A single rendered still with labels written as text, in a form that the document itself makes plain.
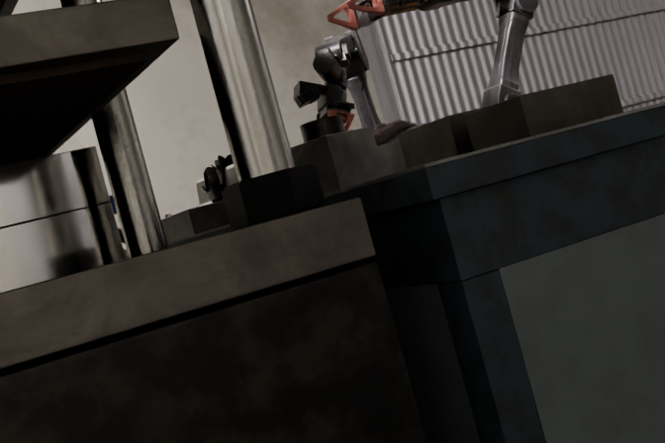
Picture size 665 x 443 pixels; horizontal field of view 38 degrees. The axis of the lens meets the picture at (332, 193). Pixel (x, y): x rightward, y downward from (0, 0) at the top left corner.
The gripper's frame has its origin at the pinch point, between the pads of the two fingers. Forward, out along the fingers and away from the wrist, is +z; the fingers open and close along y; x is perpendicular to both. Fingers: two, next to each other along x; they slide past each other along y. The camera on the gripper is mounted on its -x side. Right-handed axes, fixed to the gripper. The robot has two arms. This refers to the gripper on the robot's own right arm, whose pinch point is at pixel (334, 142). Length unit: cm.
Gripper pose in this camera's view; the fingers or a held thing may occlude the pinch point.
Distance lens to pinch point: 243.8
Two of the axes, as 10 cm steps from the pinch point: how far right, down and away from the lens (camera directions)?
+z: -0.1, 9.4, -3.3
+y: 3.9, -3.0, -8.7
